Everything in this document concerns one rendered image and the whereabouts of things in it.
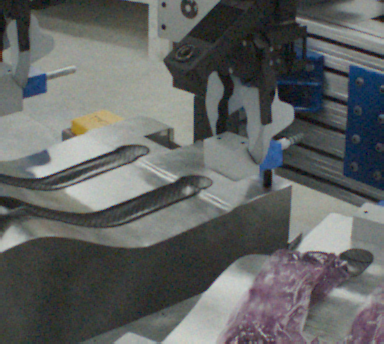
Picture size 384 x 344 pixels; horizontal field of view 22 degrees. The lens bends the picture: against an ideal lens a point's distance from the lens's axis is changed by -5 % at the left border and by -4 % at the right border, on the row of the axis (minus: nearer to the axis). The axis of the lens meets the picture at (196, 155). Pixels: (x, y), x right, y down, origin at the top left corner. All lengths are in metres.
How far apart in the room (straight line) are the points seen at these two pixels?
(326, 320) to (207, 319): 0.11
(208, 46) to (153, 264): 0.22
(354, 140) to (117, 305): 0.60
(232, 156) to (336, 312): 0.29
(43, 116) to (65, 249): 0.62
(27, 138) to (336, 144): 0.46
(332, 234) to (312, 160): 0.49
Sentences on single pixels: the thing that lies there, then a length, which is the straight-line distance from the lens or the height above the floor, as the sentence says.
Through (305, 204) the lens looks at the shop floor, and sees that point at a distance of 3.08.
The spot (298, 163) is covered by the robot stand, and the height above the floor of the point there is 0.71.
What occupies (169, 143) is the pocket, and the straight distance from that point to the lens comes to 1.26.
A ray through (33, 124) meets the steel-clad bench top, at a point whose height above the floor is 0.80.
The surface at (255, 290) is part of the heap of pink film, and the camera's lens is 0.88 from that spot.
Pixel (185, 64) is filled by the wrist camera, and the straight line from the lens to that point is 1.04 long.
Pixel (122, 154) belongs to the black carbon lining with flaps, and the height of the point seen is 0.88.
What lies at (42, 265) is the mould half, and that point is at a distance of 0.94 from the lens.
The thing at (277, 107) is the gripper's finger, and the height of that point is 0.96.
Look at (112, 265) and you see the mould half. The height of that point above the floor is 0.88.
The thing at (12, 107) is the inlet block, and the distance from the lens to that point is 1.28.
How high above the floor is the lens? 1.37
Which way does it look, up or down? 24 degrees down
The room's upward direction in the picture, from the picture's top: 1 degrees clockwise
